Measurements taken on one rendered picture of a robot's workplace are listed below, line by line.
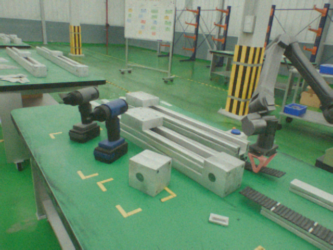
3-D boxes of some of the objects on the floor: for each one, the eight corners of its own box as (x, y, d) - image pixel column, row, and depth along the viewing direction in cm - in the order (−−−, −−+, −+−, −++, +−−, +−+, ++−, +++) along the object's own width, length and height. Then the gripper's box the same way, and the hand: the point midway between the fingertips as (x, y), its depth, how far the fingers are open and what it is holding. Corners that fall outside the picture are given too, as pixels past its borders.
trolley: (355, 139, 358) (380, 66, 323) (349, 151, 318) (378, 69, 283) (280, 119, 419) (295, 56, 384) (267, 127, 379) (282, 57, 344)
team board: (118, 74, 693) (119, -6, 626) (130, 72, 733) (132, -3, 666) (165, 84, 620) (170, -6, 553) (175, 81, 660) (182, -3, 593)
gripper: (269, 137, 84) (260, 178, 90) (283, 131, 91) (273, 169, 96) (251, 130, 89) (243, 170, 94) (265, 125, 96) (257, 162, 101)
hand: (259, 167), depth 95 cm, fingers closed on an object, 5 cm apart
